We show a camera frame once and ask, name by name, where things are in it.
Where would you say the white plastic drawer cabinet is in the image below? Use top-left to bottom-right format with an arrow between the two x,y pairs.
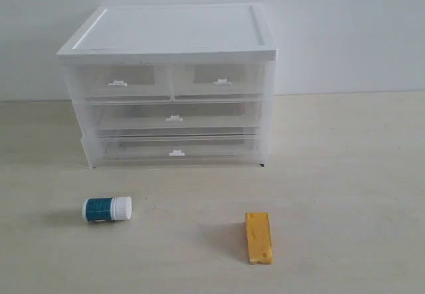
57,3 -> 278,168

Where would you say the yellow cheese wedge block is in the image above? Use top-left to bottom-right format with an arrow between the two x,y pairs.
245,212 -> 273,265

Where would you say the teal label pill bottle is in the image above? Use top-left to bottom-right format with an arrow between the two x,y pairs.
82,196 -> 132,222

